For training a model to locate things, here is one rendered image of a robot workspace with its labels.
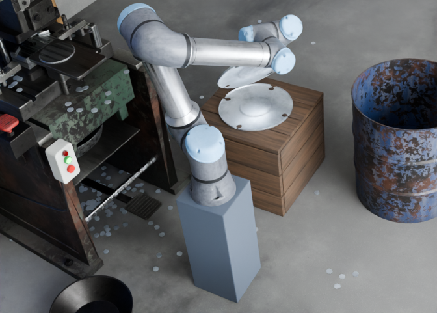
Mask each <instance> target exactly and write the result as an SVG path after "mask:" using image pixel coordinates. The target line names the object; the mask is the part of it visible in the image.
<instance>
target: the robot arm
mask: <svg viewBox="0 0 437 313"><path fill-rule="evenodd" d="M117 26H118V30H119V33H120V34H121V35H122V36H123V37H124V39H125V41H126V43H127V45H128V47H129V49H130V50H131V53H132V54H133V56H134V58H135V59H136V60H137V61H140V62H142V63H143V65H144V67H145V69H146V71H147V73H148V75H149V77H150V79H151V81H152V83H153V85H154V88H155V90H156V92H157V94H158V96H159V98H160V100H161V102H162V104H163V106H164V108H165V110H166V114H165V121H166V124H167V128H168V130H169V132H170V134H171V136H173V138H175V140H176V142H177V143H178V144H179V146H180V148H181V149H182V150H183V152H184V154H185V155H186V156H187V158H188V160H189V163H190V166H191V172H192V177H191V182H190V186H189V190H190V194H191V198H192V199H193V200H194V201H195V202H196V203H197V204H199V205H202V206H219V205H221V204H224V203H226V202H227V201H229V200H230V199H231V198H232V197H233V196H234V194H235V191H236V185H235V180H234V178H233V176H232V175H231V173H230V171H229V170H228V166H227V161H226V153H225V144H224V139H223V137H222V134H221V132H220V131H219V130H218V129H217V128H215V127H213V126H211V127H210V126H209V125H208V123H207V122H206V121H205V119H204V117H203V114H202V112H201V110H200V108H199V106H198V104H197V103H196V102H194V101H192V100H191V99H190V98H189V95H188V93H187V91H186V88H185V86H184V84H183V81H182V80H181V78H180V75H179V73H178V71H177V68H186V67H187V66H188V65H189V64H192V65H209V66H240V67H256V68H272V70H273V71H275V72H276V73H278V74H286V73H288V72H289V71H290V70H291V69H292V68H293V67H294V65H295V56H294V54H292V52H291V51H290V49H289V48H287V47H286V45H288V44H289V43H291V42H292V41H293V40H295V39H297V37H298V36H299V35H300V34H301V32H302V22H301V21H300V20H299V18H298V17H296V16H294V15H287V16H284V17H283V18H282V19H280V20H277V21H271V22H268V23H261V24H257V25H251V26H248V27H243V28H242V29H241V30H240V31H239V41H238V40H219V39H208V38H190V37H189V35H188V34H185V33H177V32H174V31H172V30H170V29H169V28H168V27H167V26H166V25H165V24H164V23H163V21H162V20H161V19H160V17H159V16H158V15H157V14H156V13H155V10H154V9H153V8H151V7H149V6H148V5H146V4H144V3H135V4H132V5H129V6H128V7H126V8H125V9H124V10H123V11H122V12H121V14H120V16H119V18H118V22H117Z"/></svg>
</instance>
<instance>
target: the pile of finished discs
mask: <svg viewBox="0 0 437 313"><path fill-rule="evenodd" d="M269 88H272V86H271V85H270V84H264V83H256V84H249V85H245V86H242V87H238V88H236V89H234V90H232V91H231V92H229V93H227V95H226V97H225V98H231V100H229V101H226V100H225V99H222V100H221V102H220V104H219V107H218V112H219V115H220V117H221V119H222V120H223V121H224V122H225V123H226V124H227V125H229V126H231V127H233V128H235V129H237V127H236V126H237V125H242V127H241V128H238V129H239V130H243V131H261V130H265V129H269V128H273V127H275V126H277V125H279V124H281V123H282V122H283V121H284V120H286V119H287V118H288V116H289V115H290V114H291V112H292V109H293V100H292V98H291V96H290V95H289V93H288V92H286V91H285V90H284V89H282V88H280V87H277V86H275V87H273V88H274V90H269ZM283 114H287V115H288V116H286V117H283V116H282V115H283Z"/></svg>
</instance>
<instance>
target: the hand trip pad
mask: <svg viewBox="0 0 437 313"><path fill-rule="evenodd" d="M18 123H19V122H18V119H17V118H15V117H13V116H11V115H8V114H4V115H2V116H0V130H1V131H4V132H7V133H11V132H12V128H14V127H15V126H17V125H18Z"/></svg>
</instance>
